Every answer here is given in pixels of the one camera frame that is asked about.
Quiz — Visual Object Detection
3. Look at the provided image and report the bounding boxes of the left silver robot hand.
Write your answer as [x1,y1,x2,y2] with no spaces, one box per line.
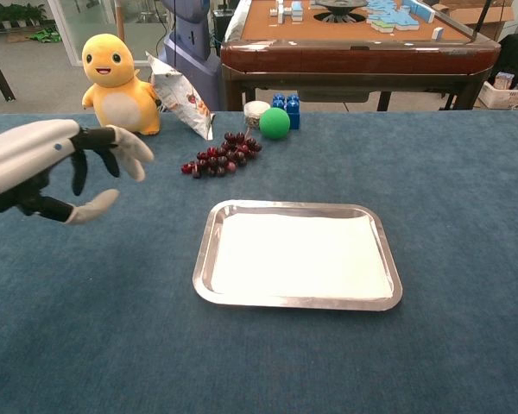
[0,119,155,226]

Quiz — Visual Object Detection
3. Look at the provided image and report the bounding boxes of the white paper napkin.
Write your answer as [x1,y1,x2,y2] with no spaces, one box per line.
[210,211,394,299]

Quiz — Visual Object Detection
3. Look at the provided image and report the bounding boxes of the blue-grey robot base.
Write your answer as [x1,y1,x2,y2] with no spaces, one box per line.
[161,0,222,111]

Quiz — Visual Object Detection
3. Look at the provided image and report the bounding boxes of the stainless steel tray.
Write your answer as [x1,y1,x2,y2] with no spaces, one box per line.
[192,199,404,312]

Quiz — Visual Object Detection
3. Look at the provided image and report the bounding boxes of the yellow plush dinosaur toy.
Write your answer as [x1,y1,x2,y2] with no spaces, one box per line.
[81,33,161,137]

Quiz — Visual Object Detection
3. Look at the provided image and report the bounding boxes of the green object on floor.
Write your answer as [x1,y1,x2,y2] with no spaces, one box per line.
[28,26,62,44]

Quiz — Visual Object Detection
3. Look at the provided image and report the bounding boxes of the green potted plants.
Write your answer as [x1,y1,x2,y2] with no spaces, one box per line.
[0,3,47,31]

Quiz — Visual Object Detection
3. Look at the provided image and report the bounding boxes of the white snack bag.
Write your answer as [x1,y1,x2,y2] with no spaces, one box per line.
[145,50,216,141]

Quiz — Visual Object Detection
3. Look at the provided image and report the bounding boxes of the red grape bunch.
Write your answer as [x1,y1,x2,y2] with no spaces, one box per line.
[180,131,263,179]

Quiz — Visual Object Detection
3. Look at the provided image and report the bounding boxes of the clear jar white lid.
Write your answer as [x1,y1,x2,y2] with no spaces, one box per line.
[243,100,272,130]

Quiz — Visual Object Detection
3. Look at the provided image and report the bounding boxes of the green ball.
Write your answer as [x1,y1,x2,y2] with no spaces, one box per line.
[258,107,292,141]

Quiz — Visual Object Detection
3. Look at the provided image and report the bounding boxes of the blue building block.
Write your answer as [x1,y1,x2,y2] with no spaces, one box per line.
[271,93,302,130]

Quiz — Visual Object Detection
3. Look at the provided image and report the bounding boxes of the white mahjong tile cluster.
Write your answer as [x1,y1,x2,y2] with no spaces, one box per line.
[270,0,306,23]

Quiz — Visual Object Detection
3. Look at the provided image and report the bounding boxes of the brown mahjong table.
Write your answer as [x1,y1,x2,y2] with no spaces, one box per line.
[219,0,502,112]

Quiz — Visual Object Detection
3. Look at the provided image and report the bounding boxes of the blue mahjong tile pile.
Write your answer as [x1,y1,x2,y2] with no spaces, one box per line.
[366,0,420,34]

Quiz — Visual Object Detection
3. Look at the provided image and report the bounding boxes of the long mahjong tile row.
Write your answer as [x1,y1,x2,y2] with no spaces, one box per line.
[403,0,437,23]

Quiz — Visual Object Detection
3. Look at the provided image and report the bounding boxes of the white storage crate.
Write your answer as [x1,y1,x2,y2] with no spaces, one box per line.
[477,79,518,111]

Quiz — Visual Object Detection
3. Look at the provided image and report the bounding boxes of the black bag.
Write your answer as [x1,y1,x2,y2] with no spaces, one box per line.
[485,33,518,87]

